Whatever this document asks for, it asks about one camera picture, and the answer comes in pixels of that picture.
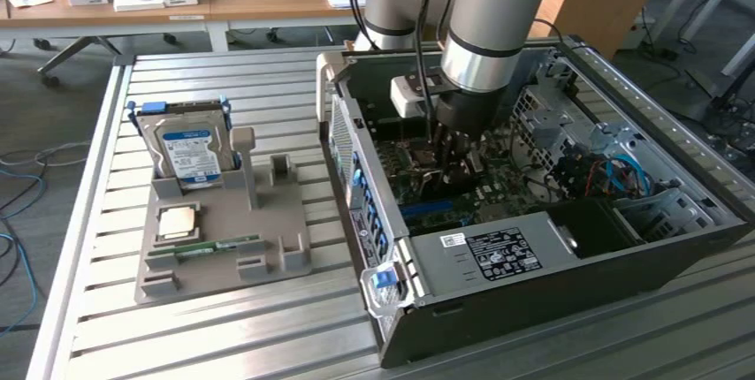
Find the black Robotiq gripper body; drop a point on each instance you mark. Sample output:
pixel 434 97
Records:
pixel 469 112

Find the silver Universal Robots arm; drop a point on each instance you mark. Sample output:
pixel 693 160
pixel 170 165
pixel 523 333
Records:
pixel 495 22

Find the CPU socket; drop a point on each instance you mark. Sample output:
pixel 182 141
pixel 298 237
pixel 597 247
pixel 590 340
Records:
pixel 423 157

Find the green motherboard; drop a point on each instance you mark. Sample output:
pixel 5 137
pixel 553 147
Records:
pixel 507 190

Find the blue expansion slot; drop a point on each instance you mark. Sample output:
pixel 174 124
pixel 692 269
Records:
pixel 425 209

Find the grey chipset heatsink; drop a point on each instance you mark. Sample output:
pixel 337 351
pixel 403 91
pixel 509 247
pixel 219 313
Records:
pixel 497 213

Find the blue slot clip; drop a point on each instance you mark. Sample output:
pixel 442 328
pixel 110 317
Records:
pixel 465 221

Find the blue card retainer strip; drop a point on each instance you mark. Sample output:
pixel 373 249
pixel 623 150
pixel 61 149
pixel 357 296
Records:
pixel 357 172

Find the grey power supply unit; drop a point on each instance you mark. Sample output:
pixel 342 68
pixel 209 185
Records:
pixel 502 254

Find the black fan shroud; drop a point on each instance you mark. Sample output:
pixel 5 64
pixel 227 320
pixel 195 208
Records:
pixel 595 230

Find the blue case latch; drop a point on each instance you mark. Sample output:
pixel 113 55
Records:
pixel 383 277

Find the grey parts rack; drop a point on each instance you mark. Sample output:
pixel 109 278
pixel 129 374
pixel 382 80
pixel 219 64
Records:
pixel 266 221

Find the metal disk bay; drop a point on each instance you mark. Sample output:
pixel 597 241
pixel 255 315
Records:
pixel 661 216

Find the wooden desk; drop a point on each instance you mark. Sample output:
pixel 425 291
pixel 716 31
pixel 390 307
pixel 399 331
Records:
pixel 295 4
pixel 89 15

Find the black open PC case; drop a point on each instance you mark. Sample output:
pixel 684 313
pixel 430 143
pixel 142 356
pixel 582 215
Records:
pixel 531 322

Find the hard disk blue caddy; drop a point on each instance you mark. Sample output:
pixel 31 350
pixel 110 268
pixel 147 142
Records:
pixel 189 150

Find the green RAM stick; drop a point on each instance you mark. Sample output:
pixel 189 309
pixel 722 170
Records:
pixel 201 246

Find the silver CPU chip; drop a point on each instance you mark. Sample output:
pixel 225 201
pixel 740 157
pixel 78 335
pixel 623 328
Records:
pixel 177 223

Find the paper tag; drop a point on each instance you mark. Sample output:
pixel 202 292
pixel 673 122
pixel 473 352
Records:
pixel 30 2

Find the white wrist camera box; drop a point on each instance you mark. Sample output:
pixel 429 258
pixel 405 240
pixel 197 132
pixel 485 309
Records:
pixel 407 97

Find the white desk frame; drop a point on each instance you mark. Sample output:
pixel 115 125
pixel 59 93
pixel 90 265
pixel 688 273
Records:
pixel 712 4

